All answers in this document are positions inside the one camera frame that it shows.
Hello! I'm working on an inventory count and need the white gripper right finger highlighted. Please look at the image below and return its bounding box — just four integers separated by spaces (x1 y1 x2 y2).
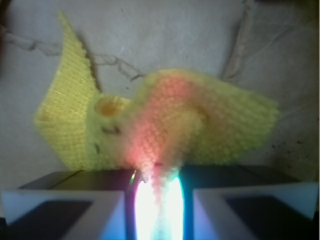
179 165 319 240

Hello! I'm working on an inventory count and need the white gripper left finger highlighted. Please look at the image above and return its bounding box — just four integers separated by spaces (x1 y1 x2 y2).
0 169 136 240

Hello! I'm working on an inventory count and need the yellow microfibre cloth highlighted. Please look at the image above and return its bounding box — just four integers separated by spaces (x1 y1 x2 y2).
33 11 281 176

